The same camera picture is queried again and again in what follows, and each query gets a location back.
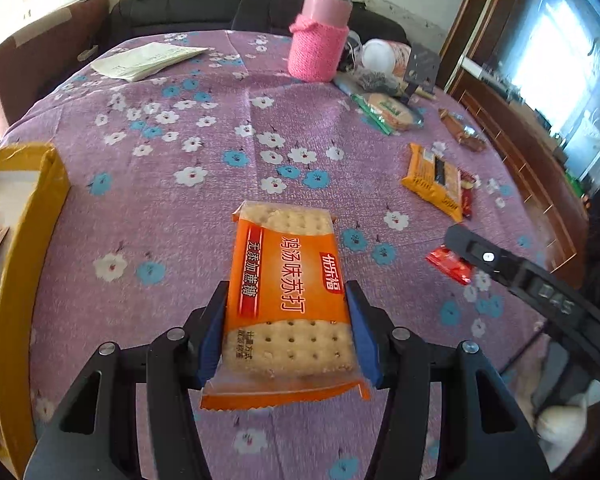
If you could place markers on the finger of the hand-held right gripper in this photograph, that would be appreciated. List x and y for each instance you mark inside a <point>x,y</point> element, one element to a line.
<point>487,257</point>

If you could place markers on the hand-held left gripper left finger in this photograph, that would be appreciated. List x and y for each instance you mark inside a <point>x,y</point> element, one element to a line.
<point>212,337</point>

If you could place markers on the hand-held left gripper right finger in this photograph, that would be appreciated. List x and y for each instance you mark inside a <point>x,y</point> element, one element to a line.
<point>362,335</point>

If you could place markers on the orange cracker packet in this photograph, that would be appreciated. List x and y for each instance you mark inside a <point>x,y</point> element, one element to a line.
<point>290,300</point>

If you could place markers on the yellow-taped cardboard box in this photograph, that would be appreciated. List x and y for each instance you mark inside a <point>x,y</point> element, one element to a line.
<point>35,220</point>

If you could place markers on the person's right hand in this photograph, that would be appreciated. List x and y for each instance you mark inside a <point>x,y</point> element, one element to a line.
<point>562,425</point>

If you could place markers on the red candy wrapper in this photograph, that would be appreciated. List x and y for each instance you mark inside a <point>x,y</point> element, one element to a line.
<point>450,265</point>

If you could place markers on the dark red candy bar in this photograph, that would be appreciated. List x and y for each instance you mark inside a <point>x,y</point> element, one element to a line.
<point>469,195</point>

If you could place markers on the yellow snack packet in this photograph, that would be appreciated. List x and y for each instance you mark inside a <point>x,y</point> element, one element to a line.
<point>430,180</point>

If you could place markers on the wooden cabinet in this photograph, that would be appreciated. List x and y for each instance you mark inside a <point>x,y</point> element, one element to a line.
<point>520,150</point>

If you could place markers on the brown candy bar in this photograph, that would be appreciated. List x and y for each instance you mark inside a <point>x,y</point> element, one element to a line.
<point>462,130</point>

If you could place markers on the green round cracker packet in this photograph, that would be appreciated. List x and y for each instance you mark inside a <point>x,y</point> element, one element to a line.
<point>390,110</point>

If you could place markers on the purple floral tablecloth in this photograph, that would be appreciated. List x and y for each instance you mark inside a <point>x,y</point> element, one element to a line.
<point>180,160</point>

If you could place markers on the white box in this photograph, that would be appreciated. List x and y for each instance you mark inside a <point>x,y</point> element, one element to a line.
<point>472,67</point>

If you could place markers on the white jar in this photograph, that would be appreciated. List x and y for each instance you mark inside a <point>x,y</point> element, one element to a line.
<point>380,55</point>

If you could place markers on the pink bottle with knitted sleeve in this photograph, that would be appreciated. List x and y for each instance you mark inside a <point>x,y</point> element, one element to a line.
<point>317,35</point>

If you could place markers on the white paper stack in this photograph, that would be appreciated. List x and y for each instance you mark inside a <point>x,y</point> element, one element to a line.
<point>145,60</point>

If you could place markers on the black sofa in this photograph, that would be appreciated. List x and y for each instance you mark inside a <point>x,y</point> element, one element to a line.
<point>260,12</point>

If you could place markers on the pink chair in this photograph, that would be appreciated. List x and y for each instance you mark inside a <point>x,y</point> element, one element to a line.
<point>40,50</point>

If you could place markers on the black metal bracket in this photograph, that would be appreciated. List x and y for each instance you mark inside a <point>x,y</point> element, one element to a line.
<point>422,70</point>

